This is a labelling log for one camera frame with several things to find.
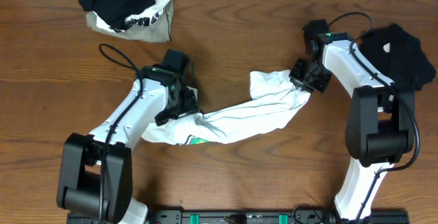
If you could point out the white printed t-shirt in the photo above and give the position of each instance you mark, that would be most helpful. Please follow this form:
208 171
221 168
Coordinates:
275 101

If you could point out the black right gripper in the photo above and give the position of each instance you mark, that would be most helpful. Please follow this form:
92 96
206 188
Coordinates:
295 77

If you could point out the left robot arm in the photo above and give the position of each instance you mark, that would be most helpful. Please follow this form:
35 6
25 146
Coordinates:
96 176

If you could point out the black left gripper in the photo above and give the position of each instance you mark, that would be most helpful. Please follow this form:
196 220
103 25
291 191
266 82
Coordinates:
183 105

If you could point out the black garment right side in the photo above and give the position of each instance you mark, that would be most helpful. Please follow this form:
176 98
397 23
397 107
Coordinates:
398 55

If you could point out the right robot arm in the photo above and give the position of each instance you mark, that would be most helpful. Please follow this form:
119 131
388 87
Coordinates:
381 132

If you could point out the white black-print garment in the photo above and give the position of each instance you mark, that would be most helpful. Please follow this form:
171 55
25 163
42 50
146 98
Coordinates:
145 18

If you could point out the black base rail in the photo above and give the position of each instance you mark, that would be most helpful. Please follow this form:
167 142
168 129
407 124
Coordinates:
298 215

